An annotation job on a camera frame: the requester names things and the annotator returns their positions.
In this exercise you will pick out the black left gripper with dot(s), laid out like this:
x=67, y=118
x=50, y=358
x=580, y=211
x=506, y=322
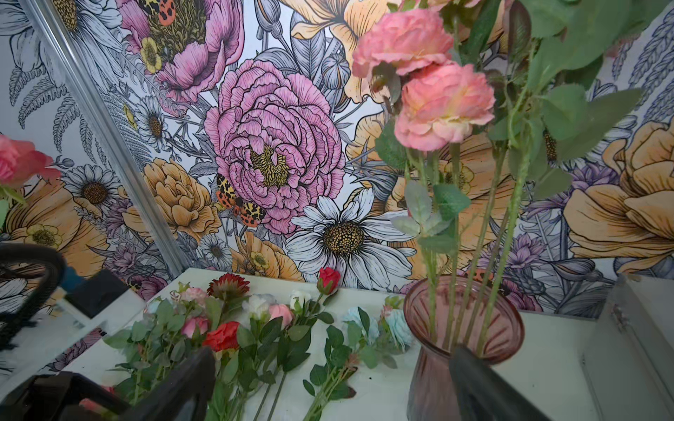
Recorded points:
x=100, y=302

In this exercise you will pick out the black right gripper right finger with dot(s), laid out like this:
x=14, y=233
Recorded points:
x=483, y=395

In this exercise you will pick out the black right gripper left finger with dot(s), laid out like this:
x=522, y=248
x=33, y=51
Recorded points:
x=183, y=395

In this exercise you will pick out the pink rose stem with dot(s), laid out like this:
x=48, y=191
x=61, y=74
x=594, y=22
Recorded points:
x=434, y=102
x=20, y=162
x=584, y=153

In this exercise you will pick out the dark pink glass vase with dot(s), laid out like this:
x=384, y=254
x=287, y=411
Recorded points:
x=443, y=319

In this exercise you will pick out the pink flower stems on table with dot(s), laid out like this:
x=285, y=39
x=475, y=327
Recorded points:
x=256, y=342

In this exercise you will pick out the grey metal box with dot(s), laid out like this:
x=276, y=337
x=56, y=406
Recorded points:
x=628, y=361

